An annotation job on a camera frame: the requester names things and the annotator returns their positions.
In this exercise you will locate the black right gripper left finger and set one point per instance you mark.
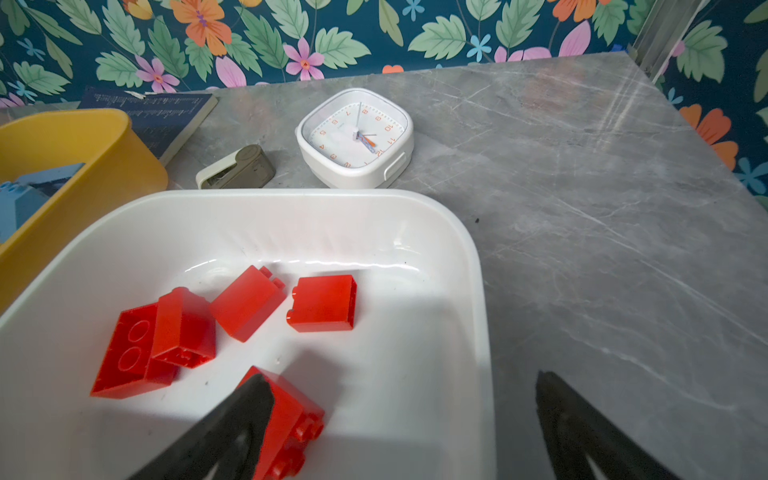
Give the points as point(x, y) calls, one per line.
point(225, 444)

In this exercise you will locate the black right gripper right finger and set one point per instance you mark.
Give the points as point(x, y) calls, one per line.
point(578, 437)

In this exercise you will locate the red lego bottom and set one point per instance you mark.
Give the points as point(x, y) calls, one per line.
point(294, 423)

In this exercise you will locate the red lego small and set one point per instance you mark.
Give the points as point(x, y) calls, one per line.
point(248, 302)

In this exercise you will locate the light blue lego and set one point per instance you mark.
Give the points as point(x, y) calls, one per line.
point(22, 198)

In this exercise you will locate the white plastic bin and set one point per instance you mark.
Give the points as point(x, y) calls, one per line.
point(407, 391)

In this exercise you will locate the small grey clip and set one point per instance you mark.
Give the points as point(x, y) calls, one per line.
point(247, 168)

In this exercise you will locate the yellow plastic bin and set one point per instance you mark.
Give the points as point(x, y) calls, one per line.
point(92, 160)

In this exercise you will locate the dark blue card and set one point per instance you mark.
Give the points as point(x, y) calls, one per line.
point(163, 121)

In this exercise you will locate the white round device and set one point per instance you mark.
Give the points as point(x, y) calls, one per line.
point(357, 139)

